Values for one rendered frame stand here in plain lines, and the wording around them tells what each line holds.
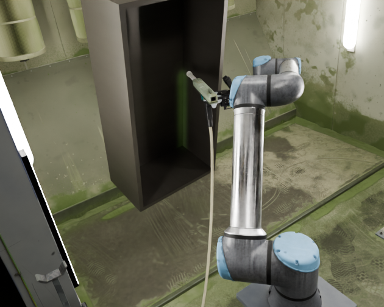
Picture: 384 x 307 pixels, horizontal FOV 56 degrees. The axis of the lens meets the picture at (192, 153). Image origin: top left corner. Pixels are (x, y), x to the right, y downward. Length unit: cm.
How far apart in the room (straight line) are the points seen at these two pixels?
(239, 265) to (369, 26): 247
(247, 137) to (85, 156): 193
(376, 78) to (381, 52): 22
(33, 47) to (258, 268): 211
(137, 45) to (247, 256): 130
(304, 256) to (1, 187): 99
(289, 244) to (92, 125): 215
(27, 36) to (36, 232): 163
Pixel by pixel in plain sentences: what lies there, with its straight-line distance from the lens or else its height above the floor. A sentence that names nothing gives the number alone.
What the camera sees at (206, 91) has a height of 117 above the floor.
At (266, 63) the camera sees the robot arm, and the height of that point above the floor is 125.
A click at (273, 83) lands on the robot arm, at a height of 135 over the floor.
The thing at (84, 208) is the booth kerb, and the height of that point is 10.
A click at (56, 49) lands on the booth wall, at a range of 318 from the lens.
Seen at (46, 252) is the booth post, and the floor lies 89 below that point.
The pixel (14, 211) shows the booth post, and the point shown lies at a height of 110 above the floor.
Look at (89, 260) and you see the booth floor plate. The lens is 265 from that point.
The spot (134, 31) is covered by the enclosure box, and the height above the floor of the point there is 143.
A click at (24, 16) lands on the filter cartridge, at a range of 275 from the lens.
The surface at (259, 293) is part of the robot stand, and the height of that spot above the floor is 64.
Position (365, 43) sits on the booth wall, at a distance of 338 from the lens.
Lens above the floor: 182
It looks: 30 degrees down
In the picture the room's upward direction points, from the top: 7 degrees counter-clockwise
